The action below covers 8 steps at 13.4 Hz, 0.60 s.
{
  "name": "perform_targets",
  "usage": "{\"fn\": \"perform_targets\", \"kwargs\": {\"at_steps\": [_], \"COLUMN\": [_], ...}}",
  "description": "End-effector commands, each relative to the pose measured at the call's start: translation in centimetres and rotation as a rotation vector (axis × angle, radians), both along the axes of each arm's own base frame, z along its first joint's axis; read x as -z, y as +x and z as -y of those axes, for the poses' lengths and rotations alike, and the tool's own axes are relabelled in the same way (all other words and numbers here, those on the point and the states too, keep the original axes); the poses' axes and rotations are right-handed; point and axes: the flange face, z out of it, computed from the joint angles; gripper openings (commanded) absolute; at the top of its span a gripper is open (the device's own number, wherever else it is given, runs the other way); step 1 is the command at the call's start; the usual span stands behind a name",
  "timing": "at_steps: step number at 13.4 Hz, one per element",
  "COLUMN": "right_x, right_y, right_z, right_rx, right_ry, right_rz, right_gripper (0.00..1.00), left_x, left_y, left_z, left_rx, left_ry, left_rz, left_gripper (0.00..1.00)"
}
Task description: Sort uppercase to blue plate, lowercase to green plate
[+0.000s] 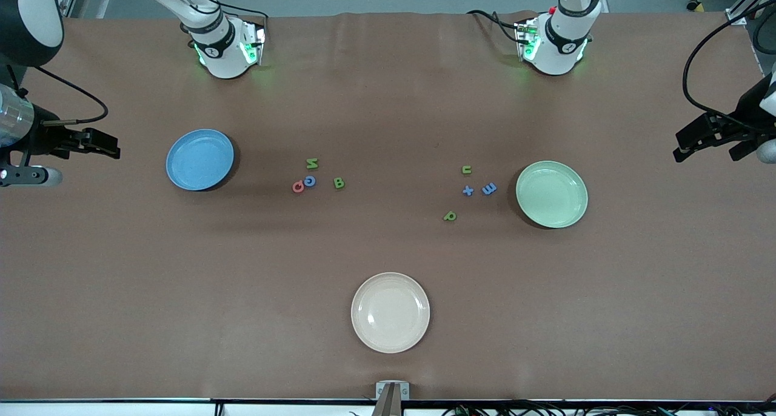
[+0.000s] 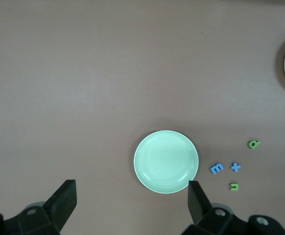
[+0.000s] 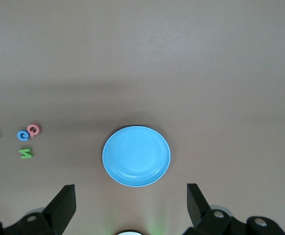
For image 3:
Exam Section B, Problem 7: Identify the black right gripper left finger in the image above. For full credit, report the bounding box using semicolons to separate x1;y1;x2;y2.
0;185;77;235

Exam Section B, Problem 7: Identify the green foam letter N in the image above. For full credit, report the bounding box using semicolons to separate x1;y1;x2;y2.
19;147;34;160

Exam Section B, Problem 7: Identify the blue plate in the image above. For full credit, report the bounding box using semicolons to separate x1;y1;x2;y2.
101;125;171;188

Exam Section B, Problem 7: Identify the brown table cover sheet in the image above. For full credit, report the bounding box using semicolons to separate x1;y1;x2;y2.
0;0;285;235

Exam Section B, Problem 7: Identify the red foam letter Q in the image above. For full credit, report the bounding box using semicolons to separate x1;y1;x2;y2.
26;123;42;138

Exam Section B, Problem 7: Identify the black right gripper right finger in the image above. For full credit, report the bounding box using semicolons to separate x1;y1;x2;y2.
184;183;285;235

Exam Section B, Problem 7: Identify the blue foam letter G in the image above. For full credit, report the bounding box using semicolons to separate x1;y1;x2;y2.
16;130;31;142

